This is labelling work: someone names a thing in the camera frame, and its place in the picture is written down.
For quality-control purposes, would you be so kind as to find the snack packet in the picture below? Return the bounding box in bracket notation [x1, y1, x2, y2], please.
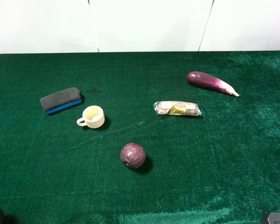
[154, 101, 202, 116]

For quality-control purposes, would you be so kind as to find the dark grey object bottom right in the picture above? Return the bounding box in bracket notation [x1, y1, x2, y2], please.
[261, 212, 280, 224]

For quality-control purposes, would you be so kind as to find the green felt table cloth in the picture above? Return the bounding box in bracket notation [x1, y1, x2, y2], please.
[0, 51, 280, 224]

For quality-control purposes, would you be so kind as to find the dark red textured ball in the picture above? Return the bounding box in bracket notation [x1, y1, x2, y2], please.
[120, 143, 146, 169]

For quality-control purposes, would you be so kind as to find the cream plastic cup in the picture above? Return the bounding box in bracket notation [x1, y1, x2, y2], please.
[77, 105, 105, 129]

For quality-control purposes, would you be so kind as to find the purple toy eggplant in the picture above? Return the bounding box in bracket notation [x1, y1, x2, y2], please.
[187, 71, 239, 97]

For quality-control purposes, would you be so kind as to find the grey blue board eraser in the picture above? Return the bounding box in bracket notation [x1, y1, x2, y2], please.
[40, 87, 82, 114]

